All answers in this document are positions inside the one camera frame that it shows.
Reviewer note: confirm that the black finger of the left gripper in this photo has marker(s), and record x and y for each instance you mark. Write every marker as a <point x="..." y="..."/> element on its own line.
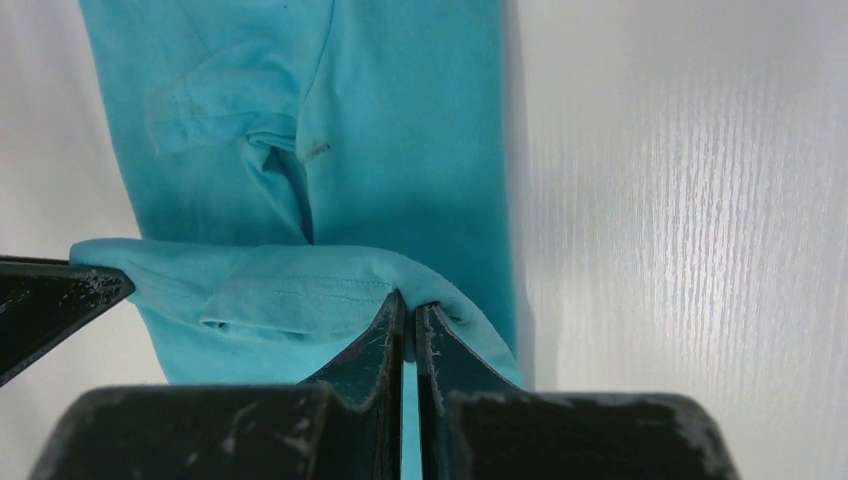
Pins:
<point x="45" y="301"/>

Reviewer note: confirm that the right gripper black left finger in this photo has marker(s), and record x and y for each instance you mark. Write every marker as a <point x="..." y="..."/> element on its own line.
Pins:
<point x="342" y="422"/>

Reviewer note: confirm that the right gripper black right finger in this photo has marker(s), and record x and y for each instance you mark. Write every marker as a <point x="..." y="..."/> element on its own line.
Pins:
<point x="476" y="424"/>

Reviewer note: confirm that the teal t shirt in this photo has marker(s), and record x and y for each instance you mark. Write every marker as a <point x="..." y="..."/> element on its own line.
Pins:
<point x="291" y="163"/>

